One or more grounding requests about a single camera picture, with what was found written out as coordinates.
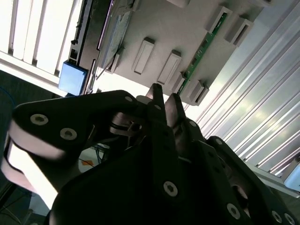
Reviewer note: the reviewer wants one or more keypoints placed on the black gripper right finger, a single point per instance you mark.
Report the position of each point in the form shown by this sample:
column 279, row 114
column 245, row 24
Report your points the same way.
column 248, row 187

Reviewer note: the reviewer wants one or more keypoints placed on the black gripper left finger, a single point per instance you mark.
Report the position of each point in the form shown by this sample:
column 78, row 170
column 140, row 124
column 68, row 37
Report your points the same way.
column 58, row 110

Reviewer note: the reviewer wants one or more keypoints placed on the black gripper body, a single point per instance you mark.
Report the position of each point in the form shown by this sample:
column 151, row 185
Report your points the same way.
column 105, row 194

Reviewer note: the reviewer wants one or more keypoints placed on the hard disk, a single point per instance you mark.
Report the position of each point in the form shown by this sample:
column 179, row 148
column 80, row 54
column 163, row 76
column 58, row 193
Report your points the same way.
column 72, row 77

